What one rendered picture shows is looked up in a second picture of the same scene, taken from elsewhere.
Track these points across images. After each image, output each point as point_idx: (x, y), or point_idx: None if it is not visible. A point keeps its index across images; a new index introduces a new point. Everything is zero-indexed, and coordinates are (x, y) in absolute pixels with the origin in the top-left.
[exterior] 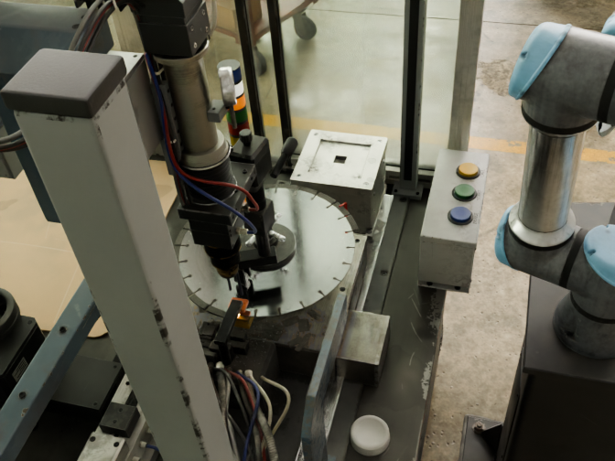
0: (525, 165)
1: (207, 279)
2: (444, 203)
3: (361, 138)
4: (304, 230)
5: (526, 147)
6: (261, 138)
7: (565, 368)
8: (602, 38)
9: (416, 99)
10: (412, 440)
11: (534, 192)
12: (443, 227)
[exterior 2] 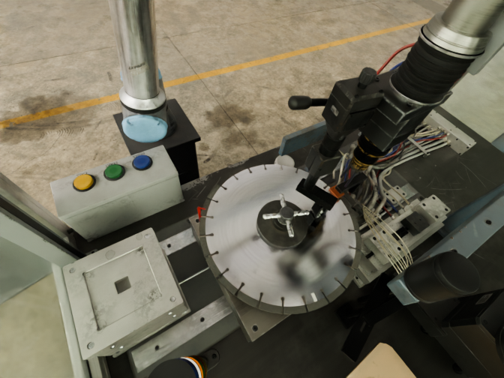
0: (148, 43)
1: (339, 233)
2: (134, 177)
3: (75, 289)
4: (247, 213)
5: (143, 28)
6: (343, 82)
7: (188, 125)
8: None
9: (24, 212)
10: (270, 152)
11: (157, 56)
12: (160, 166)
